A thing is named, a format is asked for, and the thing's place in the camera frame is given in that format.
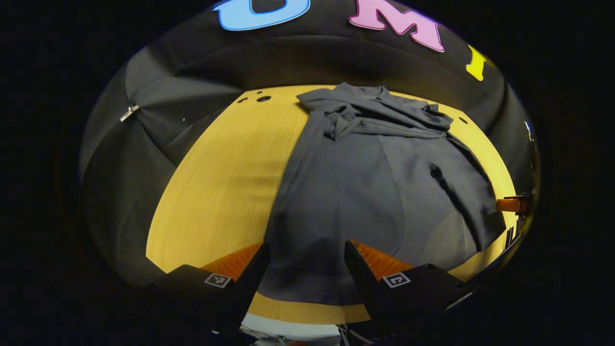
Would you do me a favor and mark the grey collared shirt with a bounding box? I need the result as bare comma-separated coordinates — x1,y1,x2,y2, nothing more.
263,82,507,307

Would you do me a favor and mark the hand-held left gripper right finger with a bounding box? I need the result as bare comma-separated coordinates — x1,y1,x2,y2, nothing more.
344,240,474,339

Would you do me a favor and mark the black backdrop cloth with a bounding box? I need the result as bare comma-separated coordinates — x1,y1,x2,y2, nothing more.
79,0,539,289

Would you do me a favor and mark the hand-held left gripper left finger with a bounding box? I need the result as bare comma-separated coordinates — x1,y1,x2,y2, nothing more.
144,241,271,337

